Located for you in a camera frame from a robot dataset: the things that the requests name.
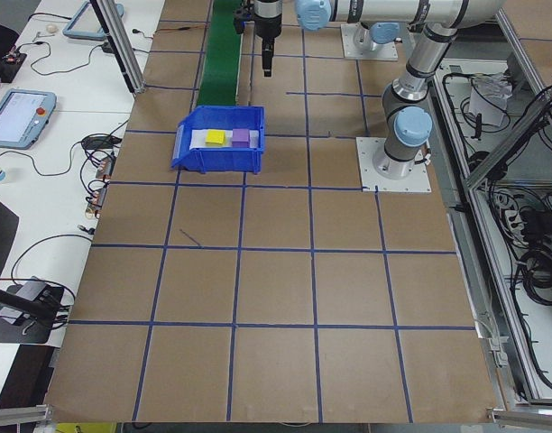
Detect green conveyor belt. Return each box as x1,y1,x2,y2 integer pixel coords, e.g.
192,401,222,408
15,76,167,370
197,0,244,108

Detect blue plastic storage bin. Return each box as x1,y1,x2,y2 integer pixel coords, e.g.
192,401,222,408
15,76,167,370
169,105,265,175

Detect light blue teach pendant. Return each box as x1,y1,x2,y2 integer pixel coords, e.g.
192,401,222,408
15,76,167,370
61,0,125,41
0,88,58,151

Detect small circuit board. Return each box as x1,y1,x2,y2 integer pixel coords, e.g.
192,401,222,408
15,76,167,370
97,152,116,182
85,183,109,220

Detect white crumpled box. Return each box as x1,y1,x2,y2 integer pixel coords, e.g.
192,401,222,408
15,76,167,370
467,74,514,130

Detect white power strip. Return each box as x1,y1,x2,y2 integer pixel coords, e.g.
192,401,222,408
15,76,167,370
496,193,529,235

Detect black power brick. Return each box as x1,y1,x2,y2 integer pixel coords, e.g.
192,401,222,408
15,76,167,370
521,209,552,240

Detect grey box on stand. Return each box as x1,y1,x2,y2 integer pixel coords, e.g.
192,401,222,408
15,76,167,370
14,277,51,301

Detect black stand pole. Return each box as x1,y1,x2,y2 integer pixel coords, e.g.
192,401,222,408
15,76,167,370
0,283,63,322

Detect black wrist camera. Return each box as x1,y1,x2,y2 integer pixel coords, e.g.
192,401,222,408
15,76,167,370
232,6,253,35

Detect white square base plate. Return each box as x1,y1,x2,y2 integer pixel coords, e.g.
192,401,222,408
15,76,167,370
355,136,433,194
340,22,400,61

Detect red and black wires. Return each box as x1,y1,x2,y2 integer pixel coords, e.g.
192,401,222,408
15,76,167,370
154,24,206,35

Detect aluminium profile post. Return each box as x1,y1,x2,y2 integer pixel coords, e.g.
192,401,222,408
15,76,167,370
89,0,147,95

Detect V-shaped metal bar frame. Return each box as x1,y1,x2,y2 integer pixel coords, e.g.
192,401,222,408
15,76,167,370
427,8,552,410

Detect black cable coil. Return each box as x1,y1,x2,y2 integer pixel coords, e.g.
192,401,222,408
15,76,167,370
510,247,552,308

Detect black stand base plate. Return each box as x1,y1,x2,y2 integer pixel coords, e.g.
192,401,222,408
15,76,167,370
0,282,66,346

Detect aluminium frame bar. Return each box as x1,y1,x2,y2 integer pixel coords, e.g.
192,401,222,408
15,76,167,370
0,404,55,425
486,407,552,425

